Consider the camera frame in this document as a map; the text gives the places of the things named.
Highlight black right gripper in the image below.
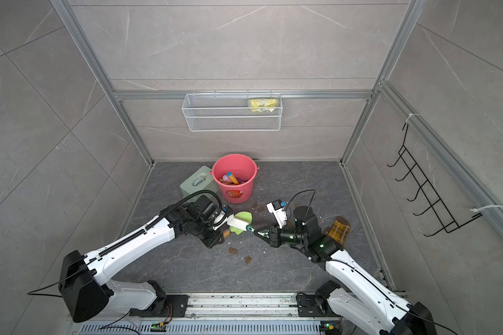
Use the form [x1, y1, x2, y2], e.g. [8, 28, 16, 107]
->
[255, 221, 308, 248]

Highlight green trowel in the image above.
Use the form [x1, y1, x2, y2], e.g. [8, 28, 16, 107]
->
[223, 212, 254, 238]

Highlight white cleaning brush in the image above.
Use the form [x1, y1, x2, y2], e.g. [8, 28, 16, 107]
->
[227, 216, 254, 235]

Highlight purple trowel pink handle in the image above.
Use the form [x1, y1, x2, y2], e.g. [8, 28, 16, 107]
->
[218, 175, 233, 185]

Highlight yellow toy trowel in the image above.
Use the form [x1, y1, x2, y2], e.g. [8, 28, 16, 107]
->
[226, 173, 240, 185]

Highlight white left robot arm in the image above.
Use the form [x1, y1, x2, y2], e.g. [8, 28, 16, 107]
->
[56, 190, 234, 323]

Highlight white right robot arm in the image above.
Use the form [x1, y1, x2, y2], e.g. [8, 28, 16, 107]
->
[254, 200, 441, 334]

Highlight pink plastic bucket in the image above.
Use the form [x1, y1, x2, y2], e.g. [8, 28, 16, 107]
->
[211, 154, 259, 204]

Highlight mint green tissue box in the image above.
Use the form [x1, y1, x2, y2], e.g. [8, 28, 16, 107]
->
[180, 166, 219, 197]

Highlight plaid brown cloth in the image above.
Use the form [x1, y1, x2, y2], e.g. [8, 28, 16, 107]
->
[325, 216, 352, 246]

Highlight yellow sponge in basket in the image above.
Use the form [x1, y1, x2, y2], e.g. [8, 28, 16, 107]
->
[247, 98, 280, 113]

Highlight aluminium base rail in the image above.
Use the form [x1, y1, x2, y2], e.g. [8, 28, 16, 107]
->
[66, 292, 412, 335]

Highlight white wire wall basket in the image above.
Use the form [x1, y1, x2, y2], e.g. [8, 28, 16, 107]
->
[182, 92, 283, 132]

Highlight black wall hook rack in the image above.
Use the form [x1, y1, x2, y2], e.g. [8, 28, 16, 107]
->
[386, 124, 483, 237]

